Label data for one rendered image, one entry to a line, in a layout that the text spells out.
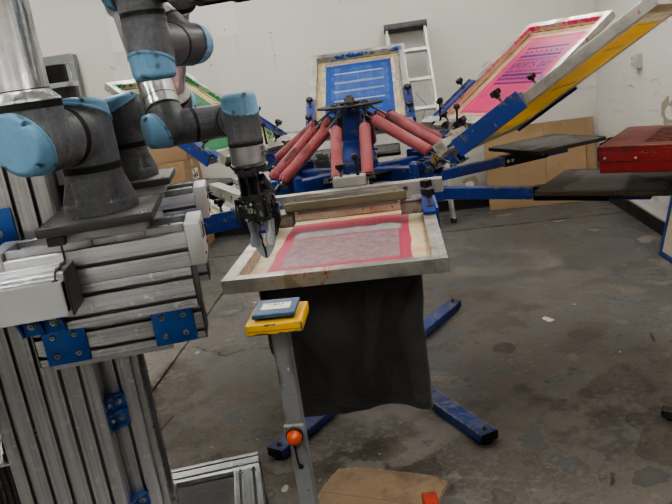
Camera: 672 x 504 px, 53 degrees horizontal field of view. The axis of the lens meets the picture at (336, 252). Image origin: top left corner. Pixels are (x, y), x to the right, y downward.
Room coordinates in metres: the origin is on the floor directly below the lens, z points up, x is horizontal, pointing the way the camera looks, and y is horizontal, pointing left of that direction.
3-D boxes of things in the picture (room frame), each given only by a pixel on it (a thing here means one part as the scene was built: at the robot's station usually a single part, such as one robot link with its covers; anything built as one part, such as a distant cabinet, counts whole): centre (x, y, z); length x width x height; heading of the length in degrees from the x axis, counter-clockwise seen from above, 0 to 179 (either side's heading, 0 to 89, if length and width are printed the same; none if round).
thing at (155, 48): (1.20, 0.26, 1.56); 0.11 x 0.08 x 0.11; 162
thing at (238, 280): (2.01, -0.03, 0.97); 0.79 x 0.58 x 0.04; 173
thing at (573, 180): (2.66, -0.69, 0.91); 1.34 x 0.40 x 0.08; 53
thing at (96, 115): (1.39, 0.48, 1.42); 0.13 x 0.12 x 0.14; 162
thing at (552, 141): (3.32, -0.77, 0.91); 1.34 x 0.40 x 0.08; 113
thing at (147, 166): (1.88, 0.54, 1.31); 0.15 x 0.15 x 0.10
